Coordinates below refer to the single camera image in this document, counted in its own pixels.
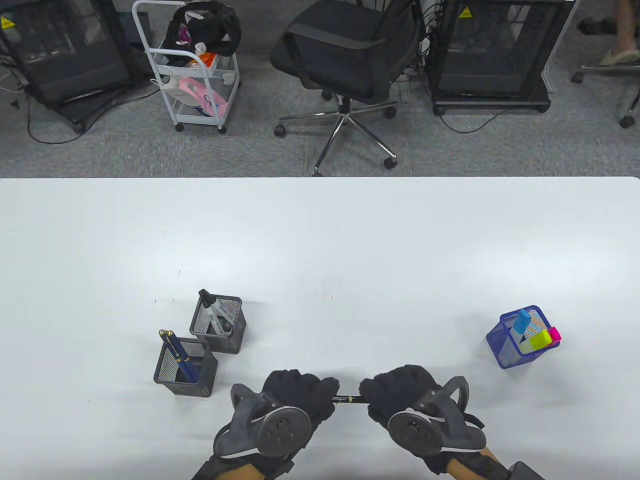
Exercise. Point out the person's right hand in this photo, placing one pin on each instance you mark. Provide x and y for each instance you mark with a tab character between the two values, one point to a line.
400	387

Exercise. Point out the blue fountain pen cap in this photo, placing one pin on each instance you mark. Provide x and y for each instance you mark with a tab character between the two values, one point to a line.
176	344

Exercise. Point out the black bag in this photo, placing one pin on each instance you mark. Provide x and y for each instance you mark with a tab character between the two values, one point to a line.
215	25

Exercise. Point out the blue mesh pen holder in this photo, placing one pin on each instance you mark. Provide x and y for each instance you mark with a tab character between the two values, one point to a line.
495	342

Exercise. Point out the white power strip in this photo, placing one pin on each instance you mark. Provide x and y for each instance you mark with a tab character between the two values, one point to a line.
405	90

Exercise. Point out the black mesh cabinet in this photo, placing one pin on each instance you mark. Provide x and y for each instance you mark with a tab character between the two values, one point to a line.
75	55
490	55

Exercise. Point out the black power strip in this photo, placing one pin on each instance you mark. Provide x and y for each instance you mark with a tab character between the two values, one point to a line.
592	26

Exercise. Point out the beige slipper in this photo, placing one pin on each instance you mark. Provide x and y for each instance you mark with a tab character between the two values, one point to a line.
620	57

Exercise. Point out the pink bag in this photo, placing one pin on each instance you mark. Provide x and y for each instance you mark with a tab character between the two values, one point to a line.
205	95

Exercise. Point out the white rolling cart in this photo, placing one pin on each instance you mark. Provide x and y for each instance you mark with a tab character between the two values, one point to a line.
172	62

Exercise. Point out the yellow highlighter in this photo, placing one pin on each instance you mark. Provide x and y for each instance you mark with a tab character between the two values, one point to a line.
525	346

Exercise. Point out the black forearm sensor box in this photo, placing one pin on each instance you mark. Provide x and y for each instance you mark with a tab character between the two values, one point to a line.
525	472

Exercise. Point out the orange box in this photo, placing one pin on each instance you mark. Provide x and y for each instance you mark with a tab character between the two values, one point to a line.
207	61

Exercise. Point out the person's left hand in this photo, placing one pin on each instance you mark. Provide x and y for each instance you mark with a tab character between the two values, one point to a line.
300	390

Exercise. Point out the black gold fountain pen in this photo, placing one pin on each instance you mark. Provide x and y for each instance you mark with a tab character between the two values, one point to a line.
360	399

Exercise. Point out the person's right forearm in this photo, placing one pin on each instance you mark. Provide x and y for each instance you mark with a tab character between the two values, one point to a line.
457	472

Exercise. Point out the black mesh pen holder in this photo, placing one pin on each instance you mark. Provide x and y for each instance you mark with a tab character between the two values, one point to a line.
235	345
165	372

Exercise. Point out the yellow highlighter pen cap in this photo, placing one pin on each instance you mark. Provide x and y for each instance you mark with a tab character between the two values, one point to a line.
541	340

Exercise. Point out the white plastic bag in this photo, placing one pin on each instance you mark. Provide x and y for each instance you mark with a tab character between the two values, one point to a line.
172	90

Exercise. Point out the grey handheld controller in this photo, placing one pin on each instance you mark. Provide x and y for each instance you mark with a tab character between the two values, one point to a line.
282	432
412	432

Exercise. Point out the black office chair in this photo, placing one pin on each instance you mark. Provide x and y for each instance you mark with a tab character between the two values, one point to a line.
345	55
627	121

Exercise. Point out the pink highlighter pen cap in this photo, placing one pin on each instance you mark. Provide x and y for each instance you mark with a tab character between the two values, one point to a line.
555	334

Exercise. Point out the person's left forearm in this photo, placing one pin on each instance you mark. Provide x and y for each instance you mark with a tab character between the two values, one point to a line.
240	472

